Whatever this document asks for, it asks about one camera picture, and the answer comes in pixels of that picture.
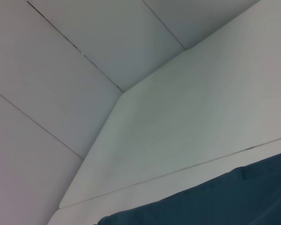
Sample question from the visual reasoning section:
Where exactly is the teal T-shirt pink FREE print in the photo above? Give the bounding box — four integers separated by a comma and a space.
97, 150, 281, 225

